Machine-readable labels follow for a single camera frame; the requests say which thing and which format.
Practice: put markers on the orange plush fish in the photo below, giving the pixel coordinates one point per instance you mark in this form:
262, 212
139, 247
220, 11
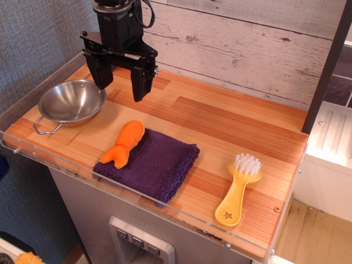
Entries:
129, 137

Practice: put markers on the clear acrylic edge guard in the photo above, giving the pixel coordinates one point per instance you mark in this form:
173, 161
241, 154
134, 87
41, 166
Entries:
255, 236

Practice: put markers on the white toy sink unit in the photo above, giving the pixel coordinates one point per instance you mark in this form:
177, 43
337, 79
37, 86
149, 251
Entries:
324, 177

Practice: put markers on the grey toy fridge cabinet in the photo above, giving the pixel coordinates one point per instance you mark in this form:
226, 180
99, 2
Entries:
91, 201

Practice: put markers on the purple knitted cloth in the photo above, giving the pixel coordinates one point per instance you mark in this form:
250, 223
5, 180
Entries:
157, 166

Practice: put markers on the small stainless steel wok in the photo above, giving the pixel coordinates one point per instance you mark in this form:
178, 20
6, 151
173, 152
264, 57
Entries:
71, 104

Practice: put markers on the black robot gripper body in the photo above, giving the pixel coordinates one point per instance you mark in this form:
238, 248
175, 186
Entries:
119, 39

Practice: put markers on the yellow scrub brush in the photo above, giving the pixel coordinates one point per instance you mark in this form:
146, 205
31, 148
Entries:
245, 169

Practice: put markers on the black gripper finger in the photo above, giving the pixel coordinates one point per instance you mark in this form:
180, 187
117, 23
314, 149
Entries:
100, 70
141, 80

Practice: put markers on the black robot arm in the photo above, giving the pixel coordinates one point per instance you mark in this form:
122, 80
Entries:
115, 3

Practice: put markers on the orange plush toy on floor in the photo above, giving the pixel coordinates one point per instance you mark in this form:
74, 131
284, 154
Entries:
28, 258

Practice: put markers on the silver dispenser panel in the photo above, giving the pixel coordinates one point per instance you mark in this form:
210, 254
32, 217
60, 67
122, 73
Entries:
134, 245

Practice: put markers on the dark right shelf post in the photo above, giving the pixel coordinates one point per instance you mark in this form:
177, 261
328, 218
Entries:
332, 58

